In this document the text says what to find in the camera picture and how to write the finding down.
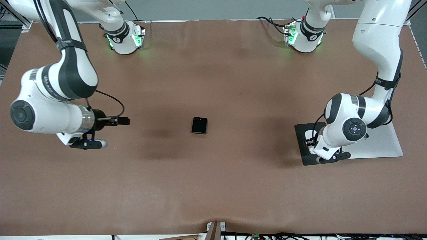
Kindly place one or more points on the silver closed laptop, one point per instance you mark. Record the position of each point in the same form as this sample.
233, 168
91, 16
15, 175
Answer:
383, 143

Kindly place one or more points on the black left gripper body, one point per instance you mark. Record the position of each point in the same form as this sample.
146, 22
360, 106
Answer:
310, 142

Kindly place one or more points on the black mouse pad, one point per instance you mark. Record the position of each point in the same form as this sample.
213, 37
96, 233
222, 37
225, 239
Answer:
308, 156

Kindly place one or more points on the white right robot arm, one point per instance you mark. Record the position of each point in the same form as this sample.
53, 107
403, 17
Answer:
60, 76

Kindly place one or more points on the green terminal connector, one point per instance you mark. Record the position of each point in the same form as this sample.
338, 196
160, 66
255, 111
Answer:
256, 236

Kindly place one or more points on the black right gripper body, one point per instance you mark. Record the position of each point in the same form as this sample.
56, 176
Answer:
99, 120

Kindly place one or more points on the brown table cover mat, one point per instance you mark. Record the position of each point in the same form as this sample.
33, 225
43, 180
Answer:
213, 186

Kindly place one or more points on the aluminium frame profile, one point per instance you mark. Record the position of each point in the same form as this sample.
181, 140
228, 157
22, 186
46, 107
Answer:
417, 10

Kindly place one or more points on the black folded flip phone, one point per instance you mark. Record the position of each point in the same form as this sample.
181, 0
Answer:
199, 125

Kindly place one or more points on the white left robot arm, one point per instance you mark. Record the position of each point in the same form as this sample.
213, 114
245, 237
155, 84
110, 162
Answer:
377, 50

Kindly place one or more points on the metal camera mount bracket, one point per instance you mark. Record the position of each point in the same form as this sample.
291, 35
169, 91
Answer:
215, 230

